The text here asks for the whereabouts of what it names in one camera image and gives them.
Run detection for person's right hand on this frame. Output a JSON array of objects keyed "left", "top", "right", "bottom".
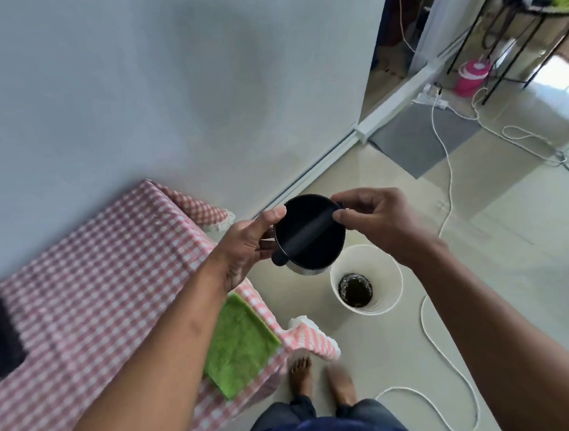
[{"left": 330, "top": 181, "right": 450, "bottom": 275}]

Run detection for person's left hand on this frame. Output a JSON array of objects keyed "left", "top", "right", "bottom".
[{"left": 204, "top": 205, "right": 295, "bottom": 295}]

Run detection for black coffee knock box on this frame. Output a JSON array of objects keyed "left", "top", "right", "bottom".
[{"left": 266, "top": 191, "right": 351, "bottom": 279}]

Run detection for person's right forearm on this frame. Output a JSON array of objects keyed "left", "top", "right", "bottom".
[{"left": 406, "top": 228, "right": 569, "bottom": 431}]

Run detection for person's left forearm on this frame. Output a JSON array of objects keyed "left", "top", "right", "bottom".
[{"left": 21, "top": 257, "right": 244, "bottom": 431}]

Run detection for white plastic waste bucket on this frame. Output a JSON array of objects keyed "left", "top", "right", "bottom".
[{"left": 327, "top": 241, "right": 406, "bottom": 319}]

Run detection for white sliding door track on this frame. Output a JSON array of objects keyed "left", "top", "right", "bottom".
[{"left": 237, "top": 52, "right": 465, "bottom": 221}]

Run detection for grey floor mat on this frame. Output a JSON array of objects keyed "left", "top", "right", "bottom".
[{"left": 365, "top": 99, "right": 487, "bottom": 184}]

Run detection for green microfiber cloth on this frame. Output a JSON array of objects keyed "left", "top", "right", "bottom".
[{"left": 197, "top": 289, "right": 287, "bottom": 403}]

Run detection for white power strip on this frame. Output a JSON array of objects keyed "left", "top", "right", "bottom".
[{"left": 410, "top": 82, "right": 450, "bottom": 113}]

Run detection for person's left foot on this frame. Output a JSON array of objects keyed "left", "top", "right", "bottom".
[{"left": 286, "top": 355, "right": 316, "bottom": 407}]

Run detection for person's foot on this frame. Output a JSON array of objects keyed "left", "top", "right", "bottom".
[
  {"left": 286, "top": 355, "right": 316, "bottom": 407},
  {"left": 325, "top": 360, "right": 358, "bottom": 410}
]

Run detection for person's right foot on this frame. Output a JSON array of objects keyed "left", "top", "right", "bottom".
[{"left": 325, "top": 360, "right": 358, "bottom": 410}]

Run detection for pink checkered tablecloth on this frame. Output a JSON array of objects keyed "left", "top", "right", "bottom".
[{"left": 0, "top": 163, "right": 349, "bottom": 431}]

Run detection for pink mop bucket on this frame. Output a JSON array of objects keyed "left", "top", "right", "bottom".
[{"left": 451, "top": 57, "right": 494, "bottom": 99}]

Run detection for person's blue jeans legs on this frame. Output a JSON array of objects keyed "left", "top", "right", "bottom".
[{"left": 225, "top": 385, "right": 424, "bottom": 431}]

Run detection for long white power cable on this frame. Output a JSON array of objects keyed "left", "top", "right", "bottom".
[{"left": 348, "top": 93, "right": 483, "bottom": 431}]

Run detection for coiled white cable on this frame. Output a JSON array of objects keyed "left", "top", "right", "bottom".
[{"left": 470, "top": 80, "right": 569, "bottom": 173}]

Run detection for thin hanging white cable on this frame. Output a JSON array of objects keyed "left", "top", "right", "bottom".
[{"left": 393, "top": 0, "right": 418, "bottom": 56}]

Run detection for black metal table frame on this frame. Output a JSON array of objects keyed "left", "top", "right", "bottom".
[{"left": 440, "top": 0, "right": 569, "bottom": 109}]

